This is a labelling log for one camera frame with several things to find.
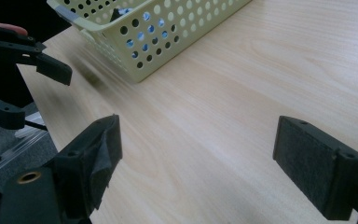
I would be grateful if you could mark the pale yellow perforated basket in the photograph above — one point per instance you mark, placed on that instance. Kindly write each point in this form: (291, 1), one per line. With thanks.
(155, 34)

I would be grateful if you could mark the blue camouflage glove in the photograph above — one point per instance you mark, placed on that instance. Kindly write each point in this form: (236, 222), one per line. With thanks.
(143, 35)

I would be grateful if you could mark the metal rail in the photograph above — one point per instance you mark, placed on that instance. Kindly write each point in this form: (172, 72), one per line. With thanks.
(21, 146)

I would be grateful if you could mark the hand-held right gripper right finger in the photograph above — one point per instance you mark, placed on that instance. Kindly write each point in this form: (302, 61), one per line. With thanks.
(313, 168)

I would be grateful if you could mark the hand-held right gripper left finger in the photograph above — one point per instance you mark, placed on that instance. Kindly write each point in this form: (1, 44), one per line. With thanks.
(84, 174)

